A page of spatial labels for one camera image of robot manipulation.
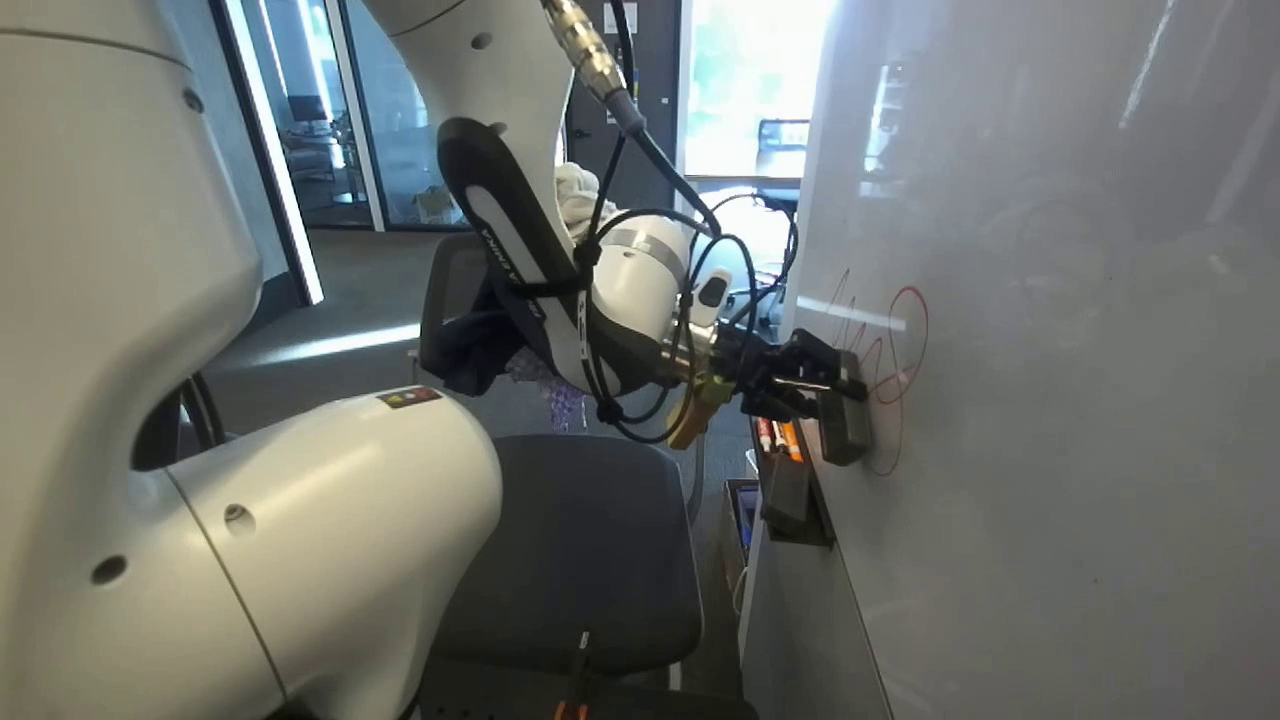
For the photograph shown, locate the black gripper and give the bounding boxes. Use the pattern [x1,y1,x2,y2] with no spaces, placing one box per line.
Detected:
[691,324,872,432]

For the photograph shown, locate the white cloth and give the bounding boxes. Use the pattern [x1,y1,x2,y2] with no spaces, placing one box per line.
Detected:
[552,155,610,250]

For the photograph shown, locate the black backed whiteboard eraser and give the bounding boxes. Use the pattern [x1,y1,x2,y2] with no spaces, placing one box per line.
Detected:
[756,456,822,535]

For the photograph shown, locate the whiteboard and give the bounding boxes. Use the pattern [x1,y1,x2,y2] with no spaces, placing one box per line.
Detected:
[771,0,1280,720]

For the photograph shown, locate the grey office chair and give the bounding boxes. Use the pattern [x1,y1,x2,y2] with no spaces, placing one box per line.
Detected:
[416,231,707,684]

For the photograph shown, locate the white meeting table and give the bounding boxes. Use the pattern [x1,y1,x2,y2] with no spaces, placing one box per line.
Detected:
[677,170,806,193]

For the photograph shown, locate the patterned grey garment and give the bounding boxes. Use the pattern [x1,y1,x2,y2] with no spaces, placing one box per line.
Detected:
[486,378,598,442]

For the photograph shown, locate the dark door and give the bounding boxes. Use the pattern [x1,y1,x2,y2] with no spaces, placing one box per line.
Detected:
[563,0,688,206]

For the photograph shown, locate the black bar clamp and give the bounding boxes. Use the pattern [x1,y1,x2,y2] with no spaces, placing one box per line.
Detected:
[558,626,601,720]

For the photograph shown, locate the gold wrist camera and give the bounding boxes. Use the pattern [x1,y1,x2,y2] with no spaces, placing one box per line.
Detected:
[661,378,732,452]

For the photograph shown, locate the black robot mount table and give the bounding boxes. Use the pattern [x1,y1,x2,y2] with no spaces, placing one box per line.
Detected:
[424,655,756,720]

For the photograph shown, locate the thin black cable with connector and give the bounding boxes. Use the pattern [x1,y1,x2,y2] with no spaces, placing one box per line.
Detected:
[537,0,806,449]

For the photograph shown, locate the white window frame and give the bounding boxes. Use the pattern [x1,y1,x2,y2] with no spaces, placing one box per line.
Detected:
[213,0,334,311]

